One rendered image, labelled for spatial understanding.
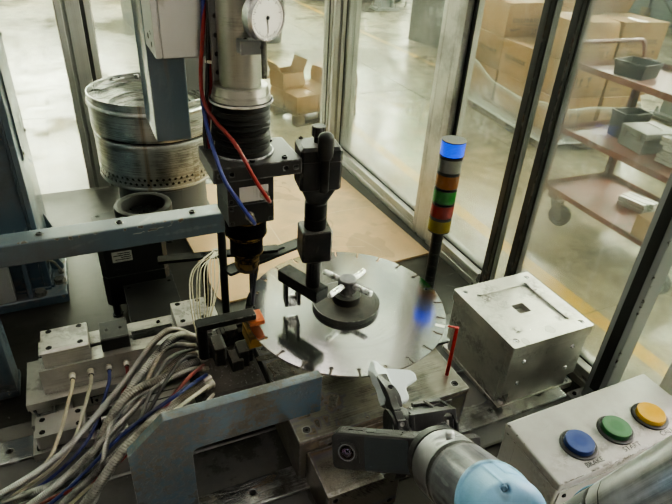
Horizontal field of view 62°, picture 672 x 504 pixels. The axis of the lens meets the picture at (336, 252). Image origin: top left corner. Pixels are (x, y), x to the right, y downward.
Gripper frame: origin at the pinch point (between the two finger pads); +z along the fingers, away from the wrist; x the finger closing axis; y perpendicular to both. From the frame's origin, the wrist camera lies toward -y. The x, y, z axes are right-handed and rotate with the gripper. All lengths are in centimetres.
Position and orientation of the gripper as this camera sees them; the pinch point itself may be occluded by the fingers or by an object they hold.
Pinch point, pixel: (370, 413)
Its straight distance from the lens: 85.0
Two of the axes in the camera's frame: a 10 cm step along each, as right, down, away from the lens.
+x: -0.7, -10.0, -0.1
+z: -2.3, 0.0, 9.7
